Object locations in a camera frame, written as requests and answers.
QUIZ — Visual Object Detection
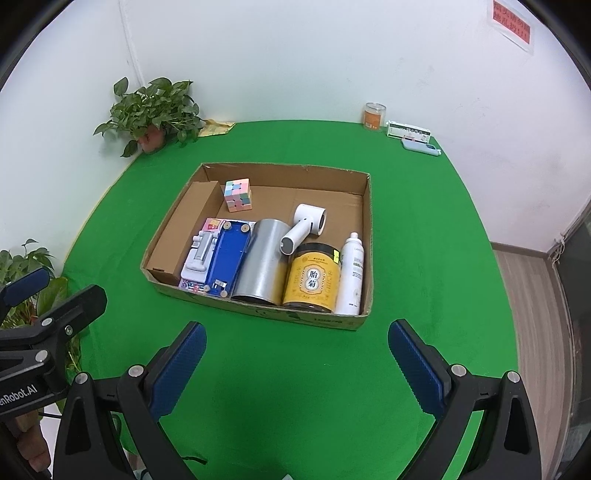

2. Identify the orange clear jar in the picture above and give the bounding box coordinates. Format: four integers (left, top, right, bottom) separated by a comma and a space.
362, 102, 386, 132

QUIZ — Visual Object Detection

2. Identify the white handheld hair dryer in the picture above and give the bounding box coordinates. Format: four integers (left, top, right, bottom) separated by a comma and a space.
281, 203, 328, 256

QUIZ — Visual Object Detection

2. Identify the thin wall cable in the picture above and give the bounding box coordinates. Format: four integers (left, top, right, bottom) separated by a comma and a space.
119, 9, 146, 88

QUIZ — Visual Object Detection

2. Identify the white spray bottle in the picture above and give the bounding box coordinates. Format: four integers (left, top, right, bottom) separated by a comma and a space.
335, 232, 365, 316

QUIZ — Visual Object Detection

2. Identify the shallow cardboard tray box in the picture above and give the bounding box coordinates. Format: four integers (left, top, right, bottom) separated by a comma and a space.
140, 162, 373, 332

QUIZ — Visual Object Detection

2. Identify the white blister pack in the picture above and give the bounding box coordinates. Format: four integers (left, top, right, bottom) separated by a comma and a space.
181, 220, 227, 283

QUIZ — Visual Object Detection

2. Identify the yellow label jar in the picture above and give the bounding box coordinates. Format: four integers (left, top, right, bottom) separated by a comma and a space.
281, 242, 343, 315

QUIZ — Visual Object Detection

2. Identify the plain brown cardboard box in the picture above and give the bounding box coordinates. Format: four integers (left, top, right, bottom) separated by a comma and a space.
150, 181, 222, 287

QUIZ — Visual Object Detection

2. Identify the white flat box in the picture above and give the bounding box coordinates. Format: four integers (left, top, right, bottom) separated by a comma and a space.
385, 121, 432, 143

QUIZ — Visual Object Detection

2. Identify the red wall sign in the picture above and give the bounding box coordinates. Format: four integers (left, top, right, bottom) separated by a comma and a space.
492, 0, 534, 49

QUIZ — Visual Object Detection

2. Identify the silver metal can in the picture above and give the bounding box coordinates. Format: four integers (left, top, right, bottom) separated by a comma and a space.
231, 219, 291, 306

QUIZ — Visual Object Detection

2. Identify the person's left hand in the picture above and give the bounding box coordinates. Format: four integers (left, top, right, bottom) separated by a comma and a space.
4, 411, 51, 474

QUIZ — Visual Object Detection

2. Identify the leafy green pothos plant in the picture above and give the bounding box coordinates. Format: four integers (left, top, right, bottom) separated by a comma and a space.
0, 239, 84, 374

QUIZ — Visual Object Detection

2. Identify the potted plant in orange pot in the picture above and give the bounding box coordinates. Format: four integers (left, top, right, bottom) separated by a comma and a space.
93, 77, 206, 158

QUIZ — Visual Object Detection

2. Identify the green tablecloth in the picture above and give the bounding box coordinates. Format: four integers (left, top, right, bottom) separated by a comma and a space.
62, 120, 518, 480

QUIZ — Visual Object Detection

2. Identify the blue packet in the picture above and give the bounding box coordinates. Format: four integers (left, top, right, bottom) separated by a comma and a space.
203, 220, 254, 296

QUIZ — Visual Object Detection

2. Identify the glass partition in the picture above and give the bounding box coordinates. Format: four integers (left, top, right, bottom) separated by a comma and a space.
545, 222, 591, 453

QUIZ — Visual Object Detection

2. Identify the pastel puzzle cube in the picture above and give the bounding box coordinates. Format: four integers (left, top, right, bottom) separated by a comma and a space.
223, 178, 254, 213

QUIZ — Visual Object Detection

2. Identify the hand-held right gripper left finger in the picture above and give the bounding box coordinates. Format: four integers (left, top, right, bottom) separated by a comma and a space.
52, 321, 207, 480

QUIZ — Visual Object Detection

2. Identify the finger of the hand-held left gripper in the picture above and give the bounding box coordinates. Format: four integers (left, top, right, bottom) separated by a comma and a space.
0, 268, 51, 308
0, 285, 108, 352

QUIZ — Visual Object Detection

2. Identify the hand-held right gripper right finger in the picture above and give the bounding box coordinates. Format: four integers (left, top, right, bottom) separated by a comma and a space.
387, 319, 543, 480

